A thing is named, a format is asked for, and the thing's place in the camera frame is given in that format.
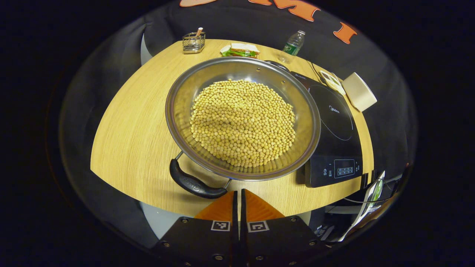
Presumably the clear plastic water bottle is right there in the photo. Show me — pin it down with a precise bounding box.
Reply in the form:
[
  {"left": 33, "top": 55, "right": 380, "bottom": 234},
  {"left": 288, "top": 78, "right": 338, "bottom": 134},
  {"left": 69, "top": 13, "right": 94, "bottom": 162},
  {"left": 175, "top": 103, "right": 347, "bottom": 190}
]
[{"left": 278, "top": 30, "right": 306, "bottom": 64}]

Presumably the white seasoning dish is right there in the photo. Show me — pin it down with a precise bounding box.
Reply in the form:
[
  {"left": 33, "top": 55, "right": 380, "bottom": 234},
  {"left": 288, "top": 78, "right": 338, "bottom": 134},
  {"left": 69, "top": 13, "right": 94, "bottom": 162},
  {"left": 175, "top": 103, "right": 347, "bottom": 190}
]
[{"left": 320, "top": 70, "right": 346, "bottom": 96}]

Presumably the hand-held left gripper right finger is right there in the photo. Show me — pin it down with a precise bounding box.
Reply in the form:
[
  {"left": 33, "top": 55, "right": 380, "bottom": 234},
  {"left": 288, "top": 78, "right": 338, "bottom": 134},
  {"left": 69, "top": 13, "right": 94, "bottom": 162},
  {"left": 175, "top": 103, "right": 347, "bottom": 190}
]
[{"left": 240, "top": 188, "right": 331, "bottom": 267}]

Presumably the sandwich with lettuce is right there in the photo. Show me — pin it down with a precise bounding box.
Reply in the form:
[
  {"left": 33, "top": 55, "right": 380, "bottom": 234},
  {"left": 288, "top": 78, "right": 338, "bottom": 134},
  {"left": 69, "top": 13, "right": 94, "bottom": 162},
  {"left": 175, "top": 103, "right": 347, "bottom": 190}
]
[{"left": 221, "top": 43, "right": 260, "bottom": 59}]

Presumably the steel pot with black handles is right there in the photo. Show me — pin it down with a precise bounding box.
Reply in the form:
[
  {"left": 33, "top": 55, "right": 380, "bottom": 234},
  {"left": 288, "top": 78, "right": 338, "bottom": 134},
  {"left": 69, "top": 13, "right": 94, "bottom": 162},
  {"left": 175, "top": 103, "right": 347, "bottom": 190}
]
[{"left": 165, "top": 56, "right": 321, "bottom": 200}]

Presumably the metal wire utensil holder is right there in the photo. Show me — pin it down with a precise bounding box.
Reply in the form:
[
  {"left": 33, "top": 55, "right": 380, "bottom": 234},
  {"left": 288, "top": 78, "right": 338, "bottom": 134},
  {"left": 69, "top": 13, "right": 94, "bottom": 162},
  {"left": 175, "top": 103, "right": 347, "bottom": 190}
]
[{"left": 182, "top": 32, "right": 206, "bottom": 54}]

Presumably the black cooktop cable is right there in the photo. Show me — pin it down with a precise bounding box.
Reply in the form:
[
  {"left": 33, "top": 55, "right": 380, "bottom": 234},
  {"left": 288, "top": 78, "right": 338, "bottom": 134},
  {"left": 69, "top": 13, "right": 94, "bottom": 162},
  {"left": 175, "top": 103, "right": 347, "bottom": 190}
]
[{"left": 307, "top": 60, "right": 323, "bottom": 84}]

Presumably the white toaster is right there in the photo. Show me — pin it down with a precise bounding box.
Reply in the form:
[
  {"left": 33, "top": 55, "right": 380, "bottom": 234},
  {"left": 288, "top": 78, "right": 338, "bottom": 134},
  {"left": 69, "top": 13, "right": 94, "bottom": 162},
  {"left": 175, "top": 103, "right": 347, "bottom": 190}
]
[{"left": 342, "top": 72, "right": 377, "bottom": 112}]

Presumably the pile of soybeans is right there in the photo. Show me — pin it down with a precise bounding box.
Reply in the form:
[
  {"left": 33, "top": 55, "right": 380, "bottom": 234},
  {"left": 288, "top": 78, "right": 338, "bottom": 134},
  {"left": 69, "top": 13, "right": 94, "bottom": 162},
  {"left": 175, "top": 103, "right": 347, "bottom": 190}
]
[{"left": 190, "top": 79, "right": 297, "bottom": 168}]

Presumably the white and green device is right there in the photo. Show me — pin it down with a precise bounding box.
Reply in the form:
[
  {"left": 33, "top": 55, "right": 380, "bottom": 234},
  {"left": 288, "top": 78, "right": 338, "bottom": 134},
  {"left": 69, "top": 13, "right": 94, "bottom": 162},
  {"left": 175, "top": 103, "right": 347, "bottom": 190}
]
[{"left": 337, "top": 170, "right": 386, "bottom": 242}]

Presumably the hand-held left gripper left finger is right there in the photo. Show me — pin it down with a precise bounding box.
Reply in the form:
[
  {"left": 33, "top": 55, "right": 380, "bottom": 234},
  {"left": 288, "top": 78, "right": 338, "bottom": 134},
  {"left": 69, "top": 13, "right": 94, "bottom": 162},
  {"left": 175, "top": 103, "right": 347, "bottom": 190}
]
[{"left": 150, "top": 190, "right": 239, "bottom": 267}]

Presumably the black induction cooktop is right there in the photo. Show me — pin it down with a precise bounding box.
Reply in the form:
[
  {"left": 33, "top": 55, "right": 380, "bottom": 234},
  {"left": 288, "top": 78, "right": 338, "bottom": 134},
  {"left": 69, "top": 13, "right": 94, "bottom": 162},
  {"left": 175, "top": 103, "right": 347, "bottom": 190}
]
[{"left": 289, "top": 71, "right": 364, "bottom": 188}]

